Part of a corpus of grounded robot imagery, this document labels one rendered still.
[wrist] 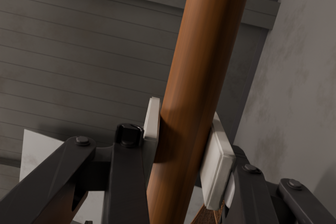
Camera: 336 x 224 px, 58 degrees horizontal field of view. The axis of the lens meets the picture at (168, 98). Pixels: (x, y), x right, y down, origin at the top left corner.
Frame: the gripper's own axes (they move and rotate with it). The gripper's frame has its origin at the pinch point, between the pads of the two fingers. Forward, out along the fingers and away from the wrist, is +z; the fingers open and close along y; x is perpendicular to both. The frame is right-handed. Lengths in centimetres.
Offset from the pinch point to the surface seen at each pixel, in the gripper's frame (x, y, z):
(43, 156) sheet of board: -196, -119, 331
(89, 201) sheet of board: -235, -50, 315
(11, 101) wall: -141, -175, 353
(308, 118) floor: -44, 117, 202
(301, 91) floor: -29, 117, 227
